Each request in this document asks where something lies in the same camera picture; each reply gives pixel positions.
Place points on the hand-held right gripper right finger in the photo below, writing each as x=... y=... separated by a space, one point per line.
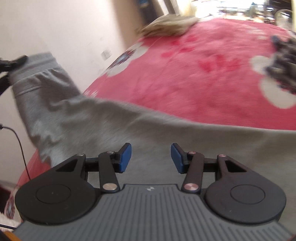
x=177 y=158

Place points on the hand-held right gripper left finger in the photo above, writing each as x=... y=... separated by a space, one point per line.
x=126 y=157

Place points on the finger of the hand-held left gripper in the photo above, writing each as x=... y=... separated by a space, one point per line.
x=4 y=82
x=20 y=59

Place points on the grey sweatpants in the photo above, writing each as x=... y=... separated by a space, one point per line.
x=115 y=125

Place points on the red floral blanket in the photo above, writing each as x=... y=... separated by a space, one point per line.
x=185 y=81

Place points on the beige folded pants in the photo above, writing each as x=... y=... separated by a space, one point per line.
x=168 y=25

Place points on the grey curtain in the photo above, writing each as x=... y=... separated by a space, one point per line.
x=148 y=9

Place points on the plaid shirt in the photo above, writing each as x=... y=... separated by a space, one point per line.
x=284 y=67

